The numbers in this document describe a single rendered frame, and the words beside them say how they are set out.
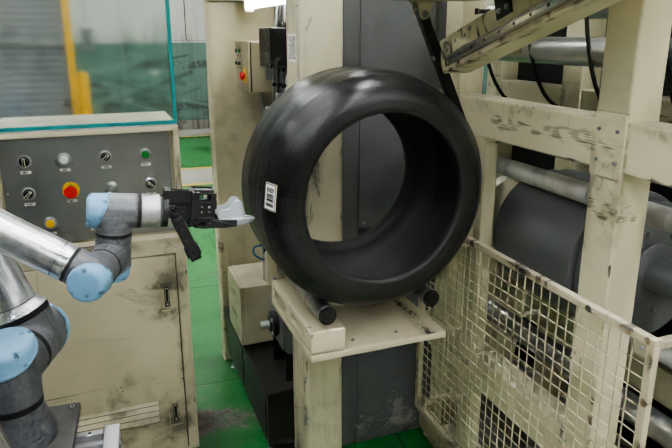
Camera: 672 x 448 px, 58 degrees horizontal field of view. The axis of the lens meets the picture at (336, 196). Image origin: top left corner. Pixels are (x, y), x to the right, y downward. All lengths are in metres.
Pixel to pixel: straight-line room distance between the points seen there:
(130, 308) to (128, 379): 0.26
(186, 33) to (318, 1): 8.84
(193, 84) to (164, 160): 8.42
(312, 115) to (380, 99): 0.16
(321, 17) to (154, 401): 1.42
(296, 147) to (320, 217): 0.51
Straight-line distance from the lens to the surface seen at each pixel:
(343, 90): 1.36
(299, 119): 1.34
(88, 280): 1.26
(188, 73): 10.46
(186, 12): 10.52
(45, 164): 2.07
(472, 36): 1.67
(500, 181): 2.32
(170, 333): 2.22
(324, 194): 1.78
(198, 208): 1.38
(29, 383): 1.43
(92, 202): 1.37
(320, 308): 1.48
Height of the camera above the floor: 1.55
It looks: 15 degrees down
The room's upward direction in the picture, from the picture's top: straight up
